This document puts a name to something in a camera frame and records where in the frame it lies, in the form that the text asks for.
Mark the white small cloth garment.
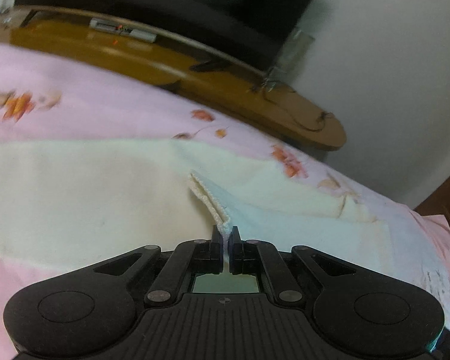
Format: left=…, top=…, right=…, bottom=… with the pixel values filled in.
left=0, top=140, right=395, bottom=275

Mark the wooden tv stand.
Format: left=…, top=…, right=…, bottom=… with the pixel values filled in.
left=0, top=6, right=346, bottom=151

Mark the pink floral bed sheet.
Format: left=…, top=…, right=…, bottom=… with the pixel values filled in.
left=0, top=44, right=450, bottom=359

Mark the silver set-top box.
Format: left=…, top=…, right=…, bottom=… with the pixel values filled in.
left=89, top=18, right=157, bottom=43

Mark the black cable on stand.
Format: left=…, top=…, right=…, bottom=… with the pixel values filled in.
left=249, top=84, right=337, bottom=134

